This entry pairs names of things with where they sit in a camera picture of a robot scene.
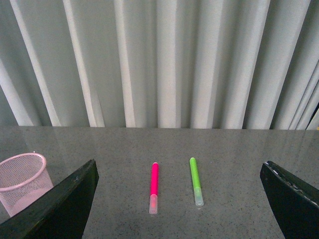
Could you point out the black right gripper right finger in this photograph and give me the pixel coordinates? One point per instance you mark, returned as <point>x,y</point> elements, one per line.
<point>294,202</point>

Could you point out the grey pleated curtain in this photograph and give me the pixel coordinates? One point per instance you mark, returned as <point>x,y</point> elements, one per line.
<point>230,64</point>

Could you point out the pink mesh cup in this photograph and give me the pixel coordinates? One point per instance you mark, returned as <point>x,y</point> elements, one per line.
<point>23,179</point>

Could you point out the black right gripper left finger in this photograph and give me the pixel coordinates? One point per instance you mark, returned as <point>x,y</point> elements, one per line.
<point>61,213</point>

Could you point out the pink pen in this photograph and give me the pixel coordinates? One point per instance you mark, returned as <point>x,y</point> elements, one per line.
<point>153,205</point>

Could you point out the green pen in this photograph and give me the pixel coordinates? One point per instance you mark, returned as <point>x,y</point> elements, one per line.
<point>196,182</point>

